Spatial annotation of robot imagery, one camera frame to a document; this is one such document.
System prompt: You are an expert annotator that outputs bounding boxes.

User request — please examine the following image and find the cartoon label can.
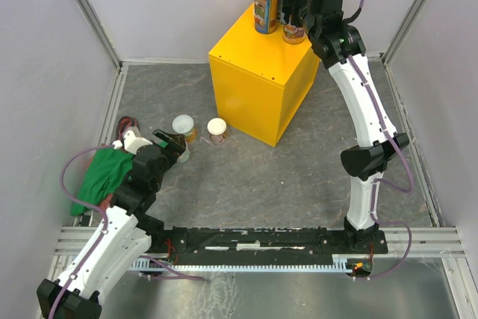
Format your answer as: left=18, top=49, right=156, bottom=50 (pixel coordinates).
left=254, top=0, right=278, bottom=34
left=282, top=24, right=305, bottom=45

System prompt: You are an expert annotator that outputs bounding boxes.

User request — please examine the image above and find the grey slotted cable duct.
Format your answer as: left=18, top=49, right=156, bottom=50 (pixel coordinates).
left=128, top=255, right=354, bottom=271

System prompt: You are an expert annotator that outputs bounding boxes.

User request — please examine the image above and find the white lid small can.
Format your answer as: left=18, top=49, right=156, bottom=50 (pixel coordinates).
left=207, top=117, right=227, bottom=143

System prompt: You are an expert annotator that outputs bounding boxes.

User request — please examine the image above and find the green cloth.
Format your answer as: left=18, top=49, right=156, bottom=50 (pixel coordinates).
left=62, top=146, right=133, bottom=205

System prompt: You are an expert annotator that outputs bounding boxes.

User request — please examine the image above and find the yellow box counter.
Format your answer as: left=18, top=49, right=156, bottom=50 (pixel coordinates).
left=208, top=7, right=320, bottom=146

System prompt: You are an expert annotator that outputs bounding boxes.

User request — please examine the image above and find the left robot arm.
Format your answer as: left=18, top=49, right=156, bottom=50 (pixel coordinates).
left=37, top=126, right=188, bottom=318

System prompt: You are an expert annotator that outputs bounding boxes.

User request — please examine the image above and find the red cloth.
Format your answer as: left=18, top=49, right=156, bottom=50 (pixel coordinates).
left=98, top=193, right=113, bottom=211

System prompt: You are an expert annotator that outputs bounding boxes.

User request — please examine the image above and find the red black strap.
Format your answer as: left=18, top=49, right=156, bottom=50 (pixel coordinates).
left=117, top=116, right=143, bottom=139

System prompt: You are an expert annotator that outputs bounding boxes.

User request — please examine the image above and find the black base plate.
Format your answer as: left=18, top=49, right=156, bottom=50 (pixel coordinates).
left=147, top=227, right=388, bottom=265

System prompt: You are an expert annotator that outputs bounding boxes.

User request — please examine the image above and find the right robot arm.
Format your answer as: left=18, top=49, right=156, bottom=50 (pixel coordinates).
left=282, top=0, right=409, bottom=241

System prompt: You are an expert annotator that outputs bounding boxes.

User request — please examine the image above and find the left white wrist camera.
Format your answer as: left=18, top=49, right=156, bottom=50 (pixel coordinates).
left=112, top=126, right=153, bottom=155

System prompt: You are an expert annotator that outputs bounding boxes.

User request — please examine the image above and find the white lid yellow can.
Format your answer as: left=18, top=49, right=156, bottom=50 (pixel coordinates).
left=172, top=114, right=197, bottom=144

